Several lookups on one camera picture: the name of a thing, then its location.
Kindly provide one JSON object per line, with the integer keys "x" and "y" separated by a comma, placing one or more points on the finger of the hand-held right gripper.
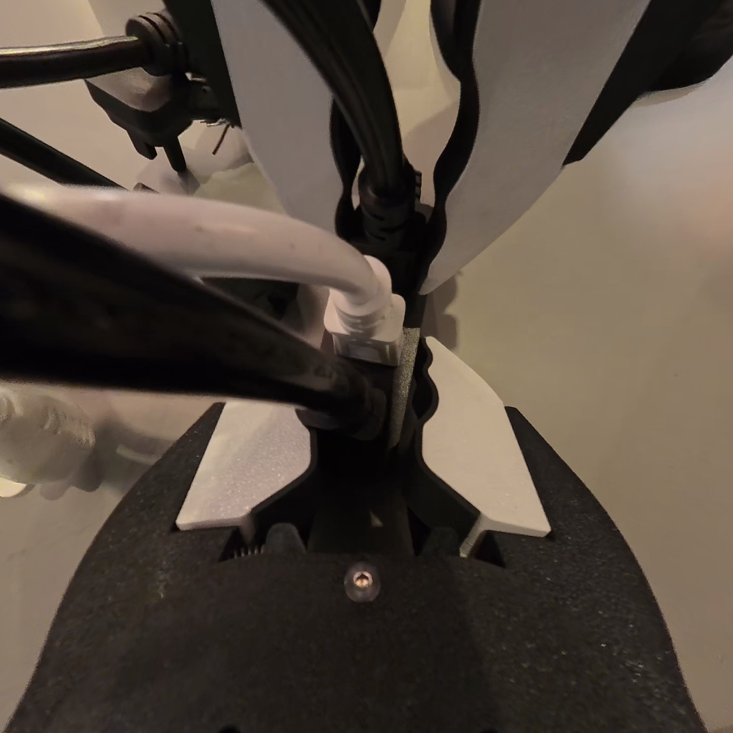
{"x": 527, "y": 114}
{"x": 286, "y": 114}

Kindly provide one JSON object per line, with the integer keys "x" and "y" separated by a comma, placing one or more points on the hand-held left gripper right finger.
{"x": 475, "y": 452}

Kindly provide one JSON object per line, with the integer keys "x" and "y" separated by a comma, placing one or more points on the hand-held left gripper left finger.
{"x": 240, "y": 475}

